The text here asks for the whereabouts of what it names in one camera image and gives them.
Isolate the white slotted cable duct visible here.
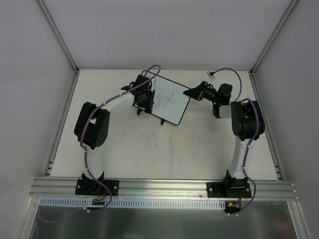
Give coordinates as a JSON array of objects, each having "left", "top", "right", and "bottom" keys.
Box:
[{"left": 39, "top": 197, "right": 226, "bottom": 210}]

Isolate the aluminium front mounting rail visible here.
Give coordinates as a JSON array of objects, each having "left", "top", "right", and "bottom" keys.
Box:
[{"left": 29, "top": 177, "right": 299, "bottom": 201}]

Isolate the metal tube whiteboard easel stand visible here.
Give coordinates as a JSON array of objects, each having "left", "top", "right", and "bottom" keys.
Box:
[{"left": 137, "top": 108, "right": 166, "bottom": 125}]

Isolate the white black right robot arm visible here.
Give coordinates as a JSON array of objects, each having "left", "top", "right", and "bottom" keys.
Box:
[{"left": 183, "top": 81, "right": 265, "bottom": 198}]

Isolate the black-framed small whiteboard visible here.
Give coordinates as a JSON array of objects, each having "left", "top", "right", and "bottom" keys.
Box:
[{"left": 152, "top": 76, "right": 190, "bottom": 125}]

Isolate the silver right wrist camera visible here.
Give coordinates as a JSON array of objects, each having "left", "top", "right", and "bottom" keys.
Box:
[{"left": 207, "top": 70, "right": 216, "bottom": 81}]

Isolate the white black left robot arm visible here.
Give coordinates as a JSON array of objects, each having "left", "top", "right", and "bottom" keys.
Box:
[{"left": 74, "top": 74, "right": 155, "bottom": 195}]

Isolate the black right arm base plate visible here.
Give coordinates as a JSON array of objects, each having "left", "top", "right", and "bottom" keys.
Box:
[{"left": 206, "top": 182, "right": 252, "bottom": 199}]

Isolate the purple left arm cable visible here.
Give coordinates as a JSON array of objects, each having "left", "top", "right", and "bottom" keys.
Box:
[{"left": 36, "top": 65, "right": 160, "bottom": 223}]

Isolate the aluminium left frame post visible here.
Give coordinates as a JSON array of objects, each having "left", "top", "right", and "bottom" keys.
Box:
[{"left": 35, "top": 0, "right": 79, "bottom": 74}]

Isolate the aluminium right frame post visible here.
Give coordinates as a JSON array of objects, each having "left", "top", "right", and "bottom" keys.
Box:
[{"left": 250, "top": 0, "right": 300, "bottom": 76}]

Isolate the aluminium frame post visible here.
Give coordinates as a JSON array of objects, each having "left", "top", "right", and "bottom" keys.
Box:
[
  {"left": 250, "top": 0, "right": 300, "bottom": 76},
  {"left": 35, "top": 0, "right": 79, "bottom": 74}
]

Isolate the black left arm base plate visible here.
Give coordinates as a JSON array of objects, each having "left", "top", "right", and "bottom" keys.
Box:
[{"left": 75, "top": 179, "right": 120, "bottom": 196}]

